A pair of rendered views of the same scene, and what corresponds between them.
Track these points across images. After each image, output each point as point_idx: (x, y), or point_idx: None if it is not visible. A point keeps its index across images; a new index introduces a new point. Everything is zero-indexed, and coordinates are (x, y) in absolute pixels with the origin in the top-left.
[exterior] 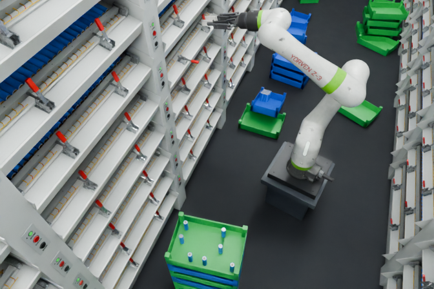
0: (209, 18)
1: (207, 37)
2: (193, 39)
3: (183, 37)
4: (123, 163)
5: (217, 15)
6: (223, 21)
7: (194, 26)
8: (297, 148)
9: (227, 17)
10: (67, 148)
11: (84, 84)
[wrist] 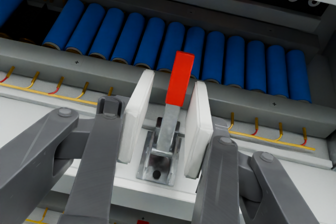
0: (192, 110)
1: (122, 194)
2: (45, 107)
3: (1, 42)
4: None
5: (225, 138)
6: (73, 183)
7: (119, 77)
8: None
9: (203, 221)
10: None
11: None
